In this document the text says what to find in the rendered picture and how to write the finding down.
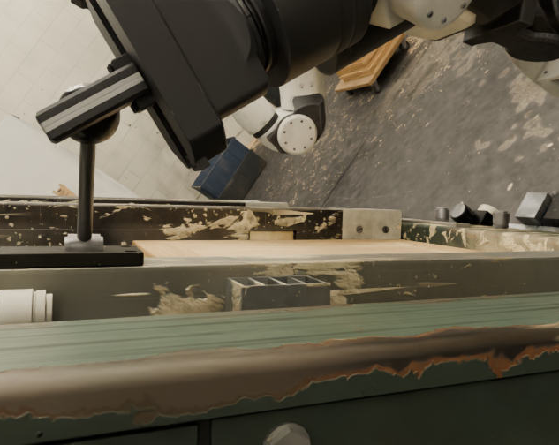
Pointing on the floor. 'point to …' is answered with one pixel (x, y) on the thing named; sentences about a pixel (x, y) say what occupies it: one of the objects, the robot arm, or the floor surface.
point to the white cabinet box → (36, 164)
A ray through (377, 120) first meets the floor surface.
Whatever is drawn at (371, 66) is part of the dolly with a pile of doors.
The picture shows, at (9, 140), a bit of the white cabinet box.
